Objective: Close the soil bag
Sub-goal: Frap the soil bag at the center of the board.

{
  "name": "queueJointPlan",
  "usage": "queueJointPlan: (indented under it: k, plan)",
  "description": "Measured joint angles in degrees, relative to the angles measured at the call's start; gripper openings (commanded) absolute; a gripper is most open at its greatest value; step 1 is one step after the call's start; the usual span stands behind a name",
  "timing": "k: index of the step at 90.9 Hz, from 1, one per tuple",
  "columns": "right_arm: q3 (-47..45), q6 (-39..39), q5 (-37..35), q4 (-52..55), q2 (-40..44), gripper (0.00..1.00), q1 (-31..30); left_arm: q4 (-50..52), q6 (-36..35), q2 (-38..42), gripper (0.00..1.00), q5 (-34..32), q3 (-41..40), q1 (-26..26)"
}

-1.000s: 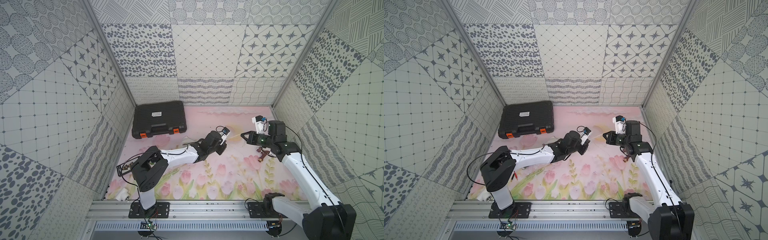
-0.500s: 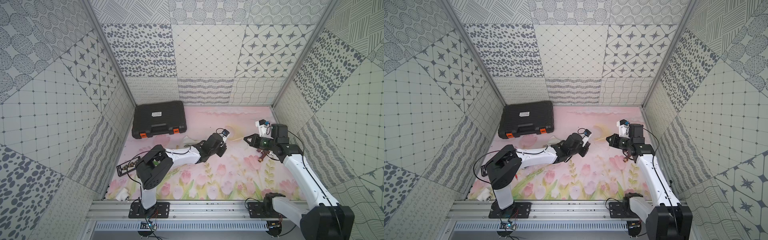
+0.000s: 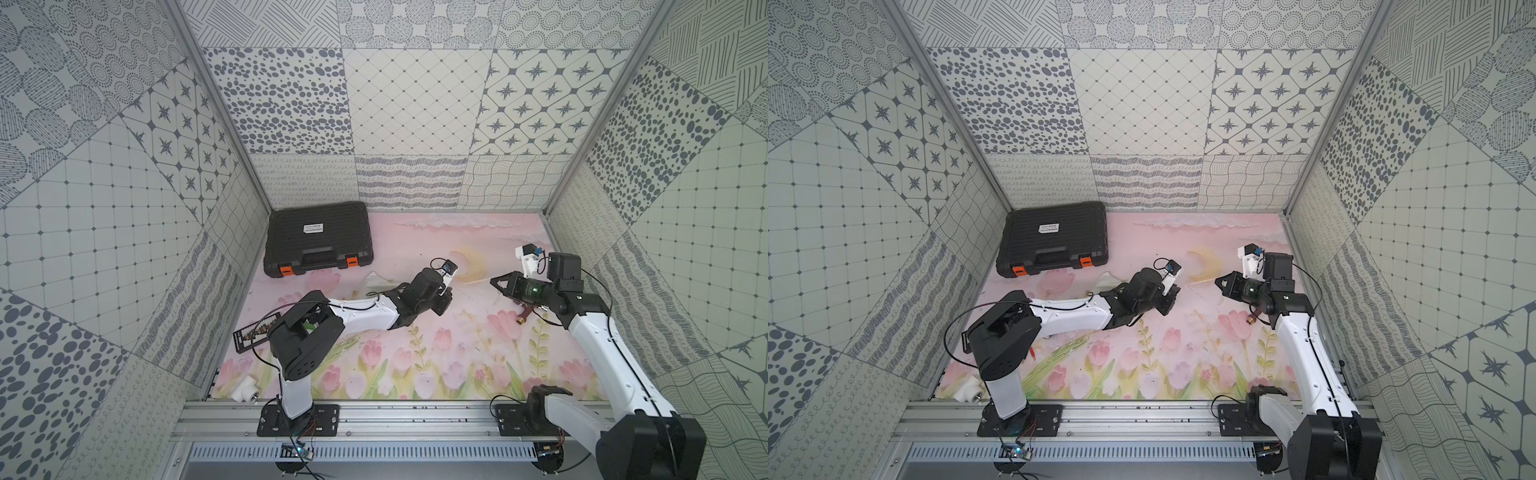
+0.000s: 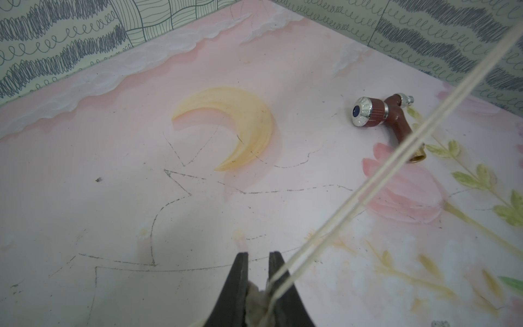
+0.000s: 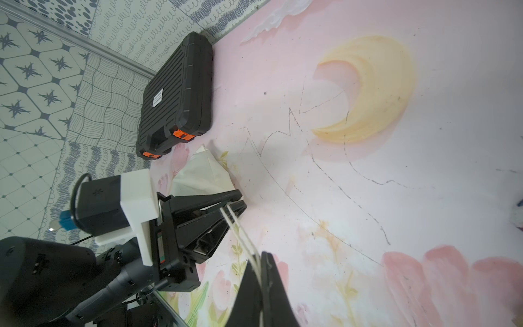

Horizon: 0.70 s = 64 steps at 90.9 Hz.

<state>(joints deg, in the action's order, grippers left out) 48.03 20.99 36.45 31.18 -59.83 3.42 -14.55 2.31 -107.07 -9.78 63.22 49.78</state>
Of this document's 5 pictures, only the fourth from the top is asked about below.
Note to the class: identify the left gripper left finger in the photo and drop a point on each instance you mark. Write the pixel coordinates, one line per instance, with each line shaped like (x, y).
(229, 310)

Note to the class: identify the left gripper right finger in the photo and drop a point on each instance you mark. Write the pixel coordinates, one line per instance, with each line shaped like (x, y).
(289, 310)

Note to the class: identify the cream cloth soil bag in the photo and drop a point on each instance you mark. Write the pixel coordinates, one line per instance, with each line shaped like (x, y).
(256, 309)

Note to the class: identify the maroon hose spray nozzle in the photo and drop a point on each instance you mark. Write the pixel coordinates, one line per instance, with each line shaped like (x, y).
(371, 112)

